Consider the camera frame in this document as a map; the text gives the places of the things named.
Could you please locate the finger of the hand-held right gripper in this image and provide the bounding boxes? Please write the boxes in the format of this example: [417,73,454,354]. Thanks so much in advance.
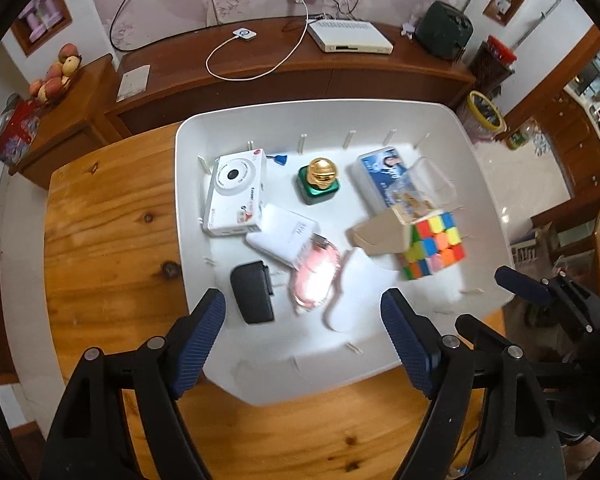
[495,266,600,333]
[455,313,586,392]

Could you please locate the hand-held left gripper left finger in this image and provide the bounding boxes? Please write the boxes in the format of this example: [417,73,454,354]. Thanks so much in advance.
[39,287,227,480]

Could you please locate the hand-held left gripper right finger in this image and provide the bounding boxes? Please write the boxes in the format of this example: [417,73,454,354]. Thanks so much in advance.
[380,287,566,480]

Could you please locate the black power adapter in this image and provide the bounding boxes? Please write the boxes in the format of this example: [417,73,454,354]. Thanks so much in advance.
[230,260,277,325]

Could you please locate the multicoloured puzzle cube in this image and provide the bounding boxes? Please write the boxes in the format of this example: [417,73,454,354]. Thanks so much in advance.
[397,211,468,281]

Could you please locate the brown cardboard piece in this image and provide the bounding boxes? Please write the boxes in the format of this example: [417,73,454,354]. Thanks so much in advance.
[349,208,413,257]

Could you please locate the pink perfume bottle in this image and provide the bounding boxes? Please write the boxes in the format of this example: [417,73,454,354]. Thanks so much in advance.
[286,232,342,313]

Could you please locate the clear plastic box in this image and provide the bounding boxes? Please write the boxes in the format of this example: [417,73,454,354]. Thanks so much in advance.
[387,157,458,223]

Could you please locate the white rectangular box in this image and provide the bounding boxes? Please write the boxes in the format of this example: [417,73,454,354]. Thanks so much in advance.
[245,203,321,268]

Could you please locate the white compact camera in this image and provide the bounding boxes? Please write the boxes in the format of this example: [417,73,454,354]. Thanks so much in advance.
[202,148,268,237]

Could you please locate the blue printed box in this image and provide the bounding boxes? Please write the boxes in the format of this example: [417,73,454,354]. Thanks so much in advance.
[350,146,426,211]

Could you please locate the white plastic storage bin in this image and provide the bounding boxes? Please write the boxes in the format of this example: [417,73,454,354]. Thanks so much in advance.
[174,98,516,408]

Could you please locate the green bottle gold ball cap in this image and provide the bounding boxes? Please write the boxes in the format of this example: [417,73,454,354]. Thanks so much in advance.
[297,157,342,206]

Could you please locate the cardboard box with papers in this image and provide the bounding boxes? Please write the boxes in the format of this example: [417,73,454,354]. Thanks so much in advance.
[510,222,561,266]

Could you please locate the wooden drawer cabinet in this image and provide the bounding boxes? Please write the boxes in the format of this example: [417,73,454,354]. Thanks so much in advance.
[500,25,600,196]

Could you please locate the yellow rimmed trash bin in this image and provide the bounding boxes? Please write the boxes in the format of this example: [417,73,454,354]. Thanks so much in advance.
[455,90,507,143]

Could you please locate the dark basket red lid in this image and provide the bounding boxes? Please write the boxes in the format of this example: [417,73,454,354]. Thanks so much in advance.
[470,35,517,98]

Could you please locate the small wooden side cabinet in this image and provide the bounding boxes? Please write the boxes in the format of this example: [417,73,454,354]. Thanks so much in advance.
[7,54,121,191]

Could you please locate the metal rod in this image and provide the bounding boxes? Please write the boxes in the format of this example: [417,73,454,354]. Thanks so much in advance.
[517,0,563,48]

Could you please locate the dark green toaster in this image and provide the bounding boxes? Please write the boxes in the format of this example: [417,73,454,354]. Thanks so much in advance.
[416,0,475,61]

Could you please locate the long wooden sideboard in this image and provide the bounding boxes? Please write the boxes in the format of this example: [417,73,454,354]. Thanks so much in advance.
[102,15,477,141]

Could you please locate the white paper card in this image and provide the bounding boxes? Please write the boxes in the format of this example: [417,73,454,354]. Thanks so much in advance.
[116,65,151,102]

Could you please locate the red printed box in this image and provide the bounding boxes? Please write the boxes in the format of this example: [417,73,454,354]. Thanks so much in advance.
[0,99,42,165]

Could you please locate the white set-top box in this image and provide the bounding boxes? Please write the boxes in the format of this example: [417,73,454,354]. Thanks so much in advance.
[307,19,395,54]

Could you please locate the pile of peaches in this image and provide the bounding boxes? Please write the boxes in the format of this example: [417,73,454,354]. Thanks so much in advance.
[27,42,83,103]

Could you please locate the white charging cable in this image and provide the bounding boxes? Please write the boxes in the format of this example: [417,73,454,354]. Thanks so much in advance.
[206,0,311,82]

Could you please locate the black wall cable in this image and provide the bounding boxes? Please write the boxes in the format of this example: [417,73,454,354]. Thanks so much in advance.
[110,0,156,53]

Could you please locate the wooden wall niche pink items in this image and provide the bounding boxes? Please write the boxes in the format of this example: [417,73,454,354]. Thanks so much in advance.
[11,0,73,57]

